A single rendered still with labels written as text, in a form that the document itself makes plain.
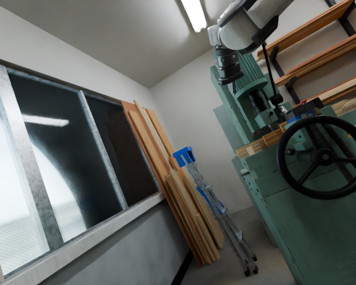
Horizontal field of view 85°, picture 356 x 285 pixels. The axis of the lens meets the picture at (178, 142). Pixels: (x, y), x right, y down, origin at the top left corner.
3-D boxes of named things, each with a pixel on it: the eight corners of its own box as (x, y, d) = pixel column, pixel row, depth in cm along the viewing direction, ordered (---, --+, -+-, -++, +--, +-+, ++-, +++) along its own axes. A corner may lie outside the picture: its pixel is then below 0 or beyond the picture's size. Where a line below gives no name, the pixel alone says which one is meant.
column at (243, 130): (260, 165, 120) (208, 67, 130) (253, 164, 141) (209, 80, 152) (295, 150, 116) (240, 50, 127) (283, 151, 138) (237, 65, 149)
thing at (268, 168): (257, 177, 87) (254, 169, 88) (250, 173, 108) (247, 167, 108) (349, 138, 81) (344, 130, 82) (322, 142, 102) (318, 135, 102)
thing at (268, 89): (268, 99, 121) (256, 78, 123) (264, 102, 129) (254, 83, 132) (281, 92, 119) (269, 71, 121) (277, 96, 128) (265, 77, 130)
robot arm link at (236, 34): (229, 52, 73) (238, 63, 57) (209, 32, 70) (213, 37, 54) (252, 27, 68) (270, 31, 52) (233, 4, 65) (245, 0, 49)
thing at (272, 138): (268, 146, 98) (263, 136, 99) (267, 146, 100) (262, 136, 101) (316, 124, 95) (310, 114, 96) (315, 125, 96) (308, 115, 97)
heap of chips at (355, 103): (356, 108, 82) (351, 100, 83) (336, 115, 96) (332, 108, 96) (378, 98, 81) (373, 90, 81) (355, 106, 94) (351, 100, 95)
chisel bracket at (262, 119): (267, 128, 99) (259, 113, 100) (261, 131, 112) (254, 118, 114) (281, 121, 98) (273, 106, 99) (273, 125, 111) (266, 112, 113)
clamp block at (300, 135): (305, 141, 76) (294, 121, 77) (292, 143, 89) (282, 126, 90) (344, 124, 74) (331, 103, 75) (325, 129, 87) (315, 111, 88)
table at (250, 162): (253, 173, 79) (246, 159, 80) (243, 168, 109) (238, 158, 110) (414, 103, 70) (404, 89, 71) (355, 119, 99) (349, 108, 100)
